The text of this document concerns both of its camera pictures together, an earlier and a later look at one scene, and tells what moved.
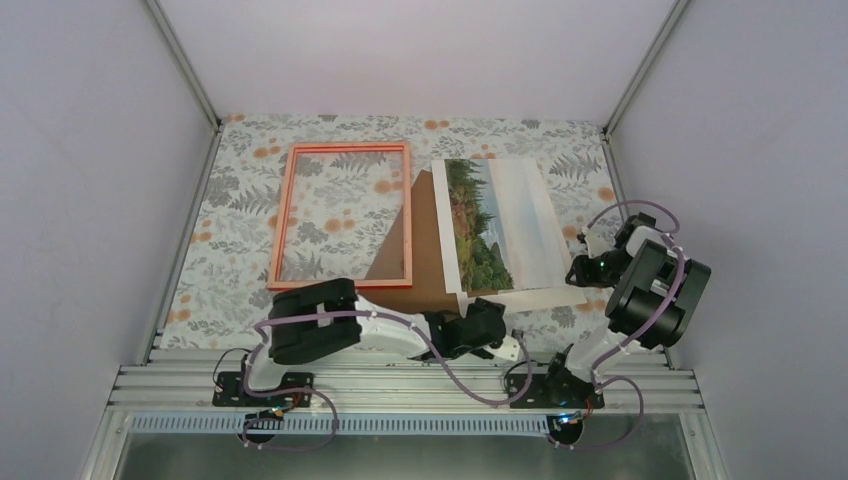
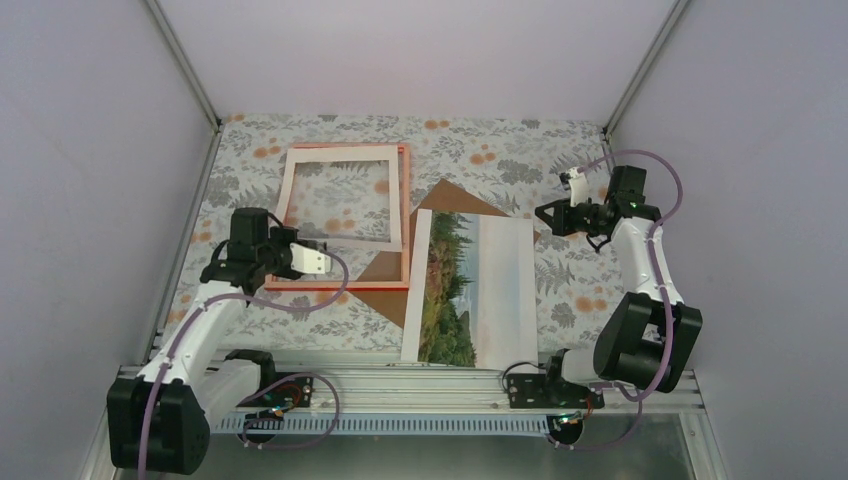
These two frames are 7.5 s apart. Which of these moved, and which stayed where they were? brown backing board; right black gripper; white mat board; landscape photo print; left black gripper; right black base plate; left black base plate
Moved: brown backing board; right black gripper; landscape photo print; left black gripper; white mat board
Stayed: left black base plate; right black base plate
